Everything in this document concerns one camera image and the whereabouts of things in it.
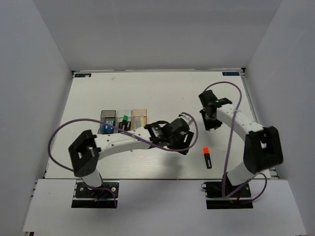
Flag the orange highlighter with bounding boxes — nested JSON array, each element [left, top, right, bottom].
[[203, 147, 212, 169]]

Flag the pink highlighter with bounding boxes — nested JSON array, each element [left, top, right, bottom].
[[125, 121, 131, 131]]

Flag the green highlighter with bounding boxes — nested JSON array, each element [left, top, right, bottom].
[[119, 115, 128, 130]]

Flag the blue stationery block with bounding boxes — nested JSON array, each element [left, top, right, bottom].
[[102, 118, 116, 134]]

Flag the light blue marker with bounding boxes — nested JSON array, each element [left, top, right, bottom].
[[134, 117, 143, 129]]

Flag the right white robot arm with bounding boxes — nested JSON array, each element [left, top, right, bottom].
[[199, 90, 284, 196]]

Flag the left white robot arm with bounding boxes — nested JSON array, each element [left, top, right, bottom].
[[68, 115, 194, 196]]

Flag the right blue corner label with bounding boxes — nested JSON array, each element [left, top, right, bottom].
[[222, 72, 240, 76]]

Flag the blue corner label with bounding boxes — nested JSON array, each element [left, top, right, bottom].
[[222, 72, 240, 76], [74, 73, 92, 78]]

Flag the tan plastic container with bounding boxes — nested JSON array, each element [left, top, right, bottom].
[[131, 109, 147, 130]]

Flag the clear plastic container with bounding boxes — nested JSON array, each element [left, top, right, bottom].
[[116, 110, 131, 128]]

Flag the dark grey plastic container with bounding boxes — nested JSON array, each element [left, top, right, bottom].
[[98, 110, 116, 134]]

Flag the left blue corner label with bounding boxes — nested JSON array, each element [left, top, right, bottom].
[[74, 73, 92, 78]]

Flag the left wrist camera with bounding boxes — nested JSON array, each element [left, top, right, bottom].
[[179, 113, 193, 126]]

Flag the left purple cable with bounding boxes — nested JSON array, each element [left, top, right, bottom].
[[47, 112, 199, 207]]

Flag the purple cable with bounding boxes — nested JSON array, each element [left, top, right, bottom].
[[47, 112, 199, 207], [205, 81, 268, 204]]

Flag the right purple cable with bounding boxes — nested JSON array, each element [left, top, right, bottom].
[[205, 81, 268, 204]]

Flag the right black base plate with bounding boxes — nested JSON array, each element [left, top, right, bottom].
[[201, 181, 253, 210]]

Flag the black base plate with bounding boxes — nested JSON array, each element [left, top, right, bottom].
[[71, 181, 120, 208], [201, 181, 253, 210]]

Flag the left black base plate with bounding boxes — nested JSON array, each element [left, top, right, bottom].
[[71, 181, 120, 208]]

